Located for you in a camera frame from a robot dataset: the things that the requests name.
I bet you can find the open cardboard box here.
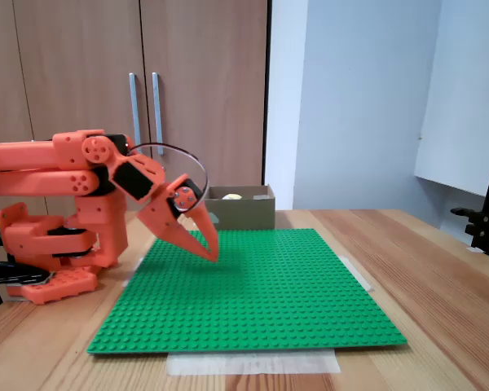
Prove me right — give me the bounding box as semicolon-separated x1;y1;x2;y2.
199;185;277;231

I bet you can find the short masking tape strip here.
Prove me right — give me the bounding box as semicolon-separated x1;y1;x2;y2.
337;254;375;292
121;256;144;288

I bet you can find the green studded baseplate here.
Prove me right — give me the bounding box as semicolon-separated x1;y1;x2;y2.
86;227;408;356

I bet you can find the brown wooden cabinet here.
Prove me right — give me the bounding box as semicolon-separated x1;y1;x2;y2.
0;0;272;213

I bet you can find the wide masking tape strip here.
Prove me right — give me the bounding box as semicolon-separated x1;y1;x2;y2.
165;349;342;376

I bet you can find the white board panel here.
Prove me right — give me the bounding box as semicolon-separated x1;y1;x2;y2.
413;0;489;197

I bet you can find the gripper motor cable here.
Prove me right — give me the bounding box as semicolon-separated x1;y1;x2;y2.
126;141;209;213

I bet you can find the metal cabinet handle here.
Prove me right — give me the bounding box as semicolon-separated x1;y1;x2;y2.
152;72;165;156
128;72;143;156

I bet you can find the black camera stand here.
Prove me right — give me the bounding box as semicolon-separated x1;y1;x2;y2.
450;120;489;257

